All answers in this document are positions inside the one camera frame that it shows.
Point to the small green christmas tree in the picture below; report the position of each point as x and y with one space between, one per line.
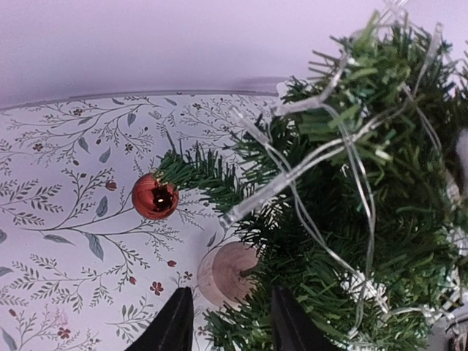
353 192

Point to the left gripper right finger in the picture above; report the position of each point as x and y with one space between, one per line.
292 329

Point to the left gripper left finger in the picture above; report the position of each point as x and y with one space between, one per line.
172 328

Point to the red ball ornament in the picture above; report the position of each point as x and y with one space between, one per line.
152 199

